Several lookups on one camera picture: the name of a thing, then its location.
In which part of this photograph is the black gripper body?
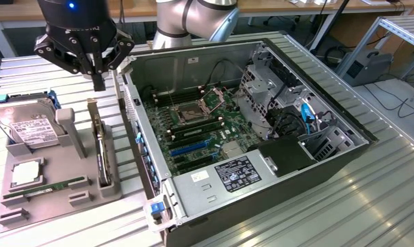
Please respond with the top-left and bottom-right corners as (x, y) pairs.
(36, 0), (120, 56)

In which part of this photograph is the graphics card with metal bracket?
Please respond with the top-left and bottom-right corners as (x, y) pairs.
(86, 97), (114, 186)

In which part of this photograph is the blue plastic disk caddy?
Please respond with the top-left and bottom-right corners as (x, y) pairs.
(0, 88), (62, 121)

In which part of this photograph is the black RAM slot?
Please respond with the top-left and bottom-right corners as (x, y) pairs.
(156, 95), (204, 108)
(154, 89), (203, 99)
(155, 92), (203, 102)

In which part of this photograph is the thin metal locking lever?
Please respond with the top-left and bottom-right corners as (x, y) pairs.
(167, 86), (176, 110)

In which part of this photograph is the silver hard disk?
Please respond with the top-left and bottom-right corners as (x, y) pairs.
(0, 94), (63, 150)

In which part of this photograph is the CPU socket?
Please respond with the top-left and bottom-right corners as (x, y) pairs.
(174, 101), (211, 127)

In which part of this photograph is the metal socket cover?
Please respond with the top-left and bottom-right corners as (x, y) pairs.
(198, 87), (227, 115)

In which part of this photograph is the long black expansion slot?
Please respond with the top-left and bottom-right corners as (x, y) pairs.
(176, 161), (215, 173)
(167, 137), (208, 150)
(174, 155), (212, 168)

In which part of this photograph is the silver metal disk bay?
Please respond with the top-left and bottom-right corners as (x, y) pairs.
(239, 64), (310, 109)

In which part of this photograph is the grey plastic parts rack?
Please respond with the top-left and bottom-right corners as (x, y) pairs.
(0, 107), (124, 234)

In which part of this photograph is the green motherboard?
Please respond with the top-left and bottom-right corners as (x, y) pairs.
(142, 86), (267, 176)

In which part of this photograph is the silver CPU chip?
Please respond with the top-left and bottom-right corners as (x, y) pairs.
(11, 162), (43, 187)

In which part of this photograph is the silver finned chipset heatsink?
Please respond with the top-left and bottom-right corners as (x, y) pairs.
(222, 143), (246, 158)

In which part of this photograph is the green RAM stick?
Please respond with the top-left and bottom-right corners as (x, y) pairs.
(3, 176), (86, 200)

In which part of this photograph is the silver power supply unit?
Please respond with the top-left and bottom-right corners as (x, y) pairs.
(164, 149), (281, 219)

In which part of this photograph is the blue case latch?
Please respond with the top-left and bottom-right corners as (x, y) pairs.
(150, 202), (166, 215)

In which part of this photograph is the black plastic air shroud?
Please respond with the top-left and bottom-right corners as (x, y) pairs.
(256, 135), (319, 178)

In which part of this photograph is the perforated metal disk bay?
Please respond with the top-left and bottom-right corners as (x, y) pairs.
(298, 120), (370, 162)

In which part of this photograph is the open black PC case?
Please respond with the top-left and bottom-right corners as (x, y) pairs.
(110, 38), (379, 247)

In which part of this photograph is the black looped wire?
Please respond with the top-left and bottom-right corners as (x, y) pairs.
(140, 85), (154, 101)

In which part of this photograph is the black wire bundle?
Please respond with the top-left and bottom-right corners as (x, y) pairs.
(264, 107), (311, 141)

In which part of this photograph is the blue SATA wire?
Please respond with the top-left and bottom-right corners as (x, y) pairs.
(301, 102), (314, 134)

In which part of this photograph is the black cable coil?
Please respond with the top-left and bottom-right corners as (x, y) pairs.
(325, 45), (349, 65)

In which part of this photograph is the grey box with handle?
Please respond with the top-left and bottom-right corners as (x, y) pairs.
(337, 50), (395, 87)

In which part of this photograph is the aluminium profile frame table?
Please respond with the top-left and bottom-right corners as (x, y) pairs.
(335, 14), (414, 80)

